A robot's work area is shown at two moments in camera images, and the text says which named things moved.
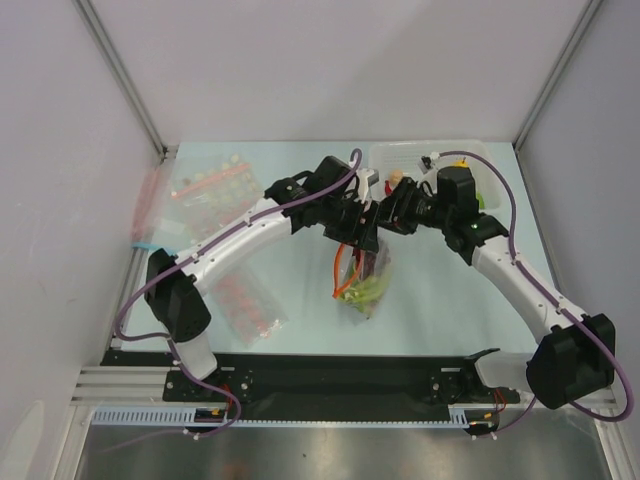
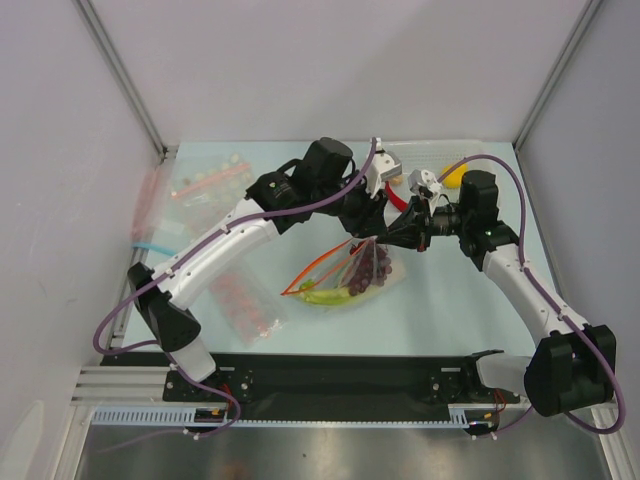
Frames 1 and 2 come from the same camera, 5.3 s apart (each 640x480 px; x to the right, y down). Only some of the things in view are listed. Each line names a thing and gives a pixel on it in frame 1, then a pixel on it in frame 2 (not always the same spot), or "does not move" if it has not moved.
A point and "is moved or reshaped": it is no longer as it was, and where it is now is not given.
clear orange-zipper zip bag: x=361 y=277 is moved or reshaped
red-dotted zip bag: x=248 y=305 does not move
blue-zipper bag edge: x=146 y=245 does not move
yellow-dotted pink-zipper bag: x=207 y=193 does not move
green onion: x=365 y=294 to x=324 y=296
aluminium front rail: x=125 y=386 does not move
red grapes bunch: x=365 y=262 is moved or reshaped
